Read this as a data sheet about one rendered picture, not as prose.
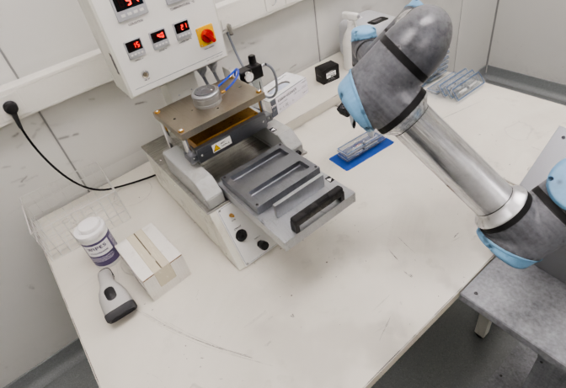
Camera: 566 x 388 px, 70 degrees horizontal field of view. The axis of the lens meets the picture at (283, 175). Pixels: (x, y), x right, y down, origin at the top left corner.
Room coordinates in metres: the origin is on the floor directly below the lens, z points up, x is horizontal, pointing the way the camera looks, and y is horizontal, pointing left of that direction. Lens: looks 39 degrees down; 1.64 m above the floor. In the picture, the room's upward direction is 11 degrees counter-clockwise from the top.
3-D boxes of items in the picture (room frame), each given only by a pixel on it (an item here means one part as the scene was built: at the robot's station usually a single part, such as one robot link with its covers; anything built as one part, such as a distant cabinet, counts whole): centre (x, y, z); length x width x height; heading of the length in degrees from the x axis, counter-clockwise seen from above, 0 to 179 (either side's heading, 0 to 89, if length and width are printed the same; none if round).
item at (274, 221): (0.77, 0.01, 0.97); 0.30 x 0.22 x 0.08; 31
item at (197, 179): (0.90, 0.25, 0.97); 0.25 x 0.05 x 0.07; 31
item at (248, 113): (1.04, 0.16, 1.07); 0.22 x 0.17 x 0.10; 121
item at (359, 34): (1.15, -0.32, 1.13); 0.09 x 0.08 x 0.11; 0
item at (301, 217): (0.65, -0.06, 0.99); 0.15 x 0.02 x 0.04; 121
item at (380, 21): (1.80, -0.53, 0.88); 0.25 x 0.20 x 0.17; 25
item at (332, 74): (1.64, -0.28, 0.83); 0.09 x 0.06 x 0.07; 114
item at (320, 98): (1.65, -0.27, 0.77); 0.84 x 0.30 x 0.04; 121
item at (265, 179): (0.81, 0.03, 0.98); 0.20 x 0.17 x 0.03; 121
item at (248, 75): (1.26, 0.04, 1.05); 0.15 x 0.05 x 0.15; 121
